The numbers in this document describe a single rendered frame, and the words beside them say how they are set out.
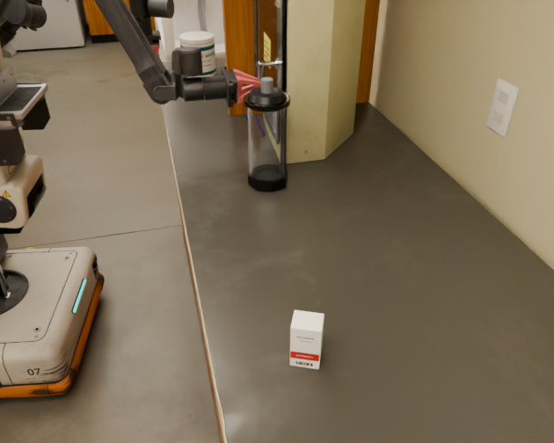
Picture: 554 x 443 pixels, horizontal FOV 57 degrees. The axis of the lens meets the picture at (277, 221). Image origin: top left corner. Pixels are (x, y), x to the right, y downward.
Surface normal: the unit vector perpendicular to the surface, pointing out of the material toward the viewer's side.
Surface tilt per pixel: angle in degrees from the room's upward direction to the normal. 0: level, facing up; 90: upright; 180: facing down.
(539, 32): 90
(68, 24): 90
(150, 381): 0
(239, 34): 90
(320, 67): 90
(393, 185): 0
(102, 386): 0
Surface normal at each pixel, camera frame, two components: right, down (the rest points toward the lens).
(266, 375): 0.00, -0.82
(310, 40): 0.25, 0.55
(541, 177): -0.97, 0.14
